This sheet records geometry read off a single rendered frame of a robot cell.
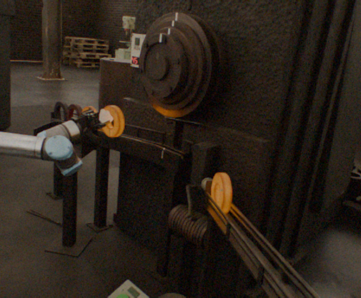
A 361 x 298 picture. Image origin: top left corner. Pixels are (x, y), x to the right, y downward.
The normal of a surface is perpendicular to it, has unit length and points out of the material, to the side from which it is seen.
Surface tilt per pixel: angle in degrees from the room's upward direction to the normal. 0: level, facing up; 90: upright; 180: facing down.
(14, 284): 0
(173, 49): 90
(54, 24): 90
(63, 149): 53
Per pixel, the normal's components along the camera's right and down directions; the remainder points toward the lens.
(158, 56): -0.69, 0.15
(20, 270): 0.11, -0.94
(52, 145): 0.21, -0.32
